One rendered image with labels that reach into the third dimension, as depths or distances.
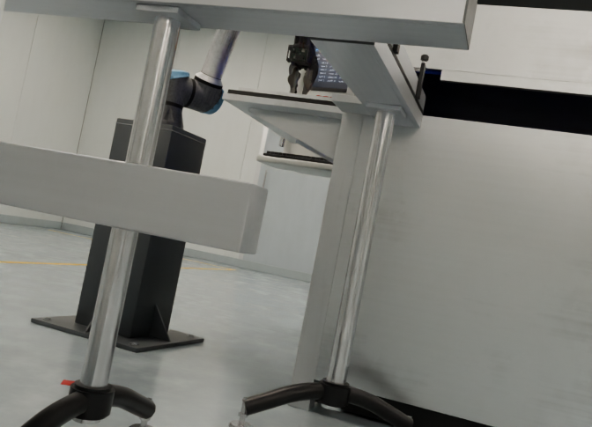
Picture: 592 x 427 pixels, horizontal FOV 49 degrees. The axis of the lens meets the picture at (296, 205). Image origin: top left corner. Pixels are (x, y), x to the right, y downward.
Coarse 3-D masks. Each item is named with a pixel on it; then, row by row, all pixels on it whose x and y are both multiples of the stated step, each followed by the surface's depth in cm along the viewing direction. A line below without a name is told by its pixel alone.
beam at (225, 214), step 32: (0, 160) 126; (32, 160) 123; (64, 160) 121; (96, 160) 119; (0, 192) 125; (32, 192) 123; (64, 192) 120; (96, 192) 118; (128, 192) 116; (160, 192) 114; (192, 192) 112; (224, 192) 110; (256, 192) 111; (128, 224) 115; (160, 224) 113; (192, 224) 112; (224, 224) 110; (256, 224) 114
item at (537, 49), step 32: (480, 32) 180; (512, 32) 177; (544, 32) 174; (576, 32) 172; (416, 64) 184; (448, 64) 181; (480, 64) 179; (512, 64) 176; (544, 64) 174; (576, 64) 171
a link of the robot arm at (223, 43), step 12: (216, 36) 248; (228, 36) 247; (216, 48) 248; (228, 48) 249; (216, 60) 249; (228, 60) 253; (204, 72) 251; (216, 72) 251; (204, 84) 250; (216, 84) 251; (204, 96) 251; (216, 96) 254; (192, 108) 254; (204, 108) 254; (216, 108) 256
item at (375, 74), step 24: (336, 48) 124; (360, 48) 121; (384, 48) 125; (360, 72) 137; (384, 72) 133; (408, 72) 152; (360, 96) 158; (384, 96) 153; (408, 96) 157; (408, 120) 174
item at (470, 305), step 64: (448, 128) 180; (512, 128) 174; (384, 192) 183; (448, 192) 178; (512, 192) 173; (576, 192) 168; (384, 256) 181; (448, 256) 176; (512, 256) 171; (576, 256) 166; (384, 320) 179; (448, 320) 174; (512, 320) 169; (576, 320) 164; (384, 384) 177; (448, 384) 172; (512, 384) 167; (576, 384) 163
